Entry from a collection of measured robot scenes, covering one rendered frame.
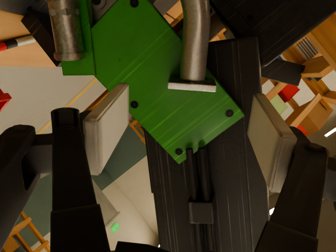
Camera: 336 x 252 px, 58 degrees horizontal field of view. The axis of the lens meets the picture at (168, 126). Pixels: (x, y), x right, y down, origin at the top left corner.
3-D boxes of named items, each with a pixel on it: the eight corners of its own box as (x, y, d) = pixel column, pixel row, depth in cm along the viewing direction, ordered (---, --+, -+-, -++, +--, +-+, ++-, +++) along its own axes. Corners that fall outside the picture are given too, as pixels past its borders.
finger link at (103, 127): (99, 177, 15) (84, 175, 15) (129, 124, 21) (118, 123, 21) (97, 120, 14) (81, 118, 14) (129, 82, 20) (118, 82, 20)
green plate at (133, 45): (90, 43, 46) (182, 141, 50) (68, 50, 38) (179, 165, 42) (145, -14, 42) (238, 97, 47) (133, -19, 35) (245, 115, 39)
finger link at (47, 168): (71, 181, 13) (5, 174, 13) (104, 134, 18) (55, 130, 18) (69, 150, 13) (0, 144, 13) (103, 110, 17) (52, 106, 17)
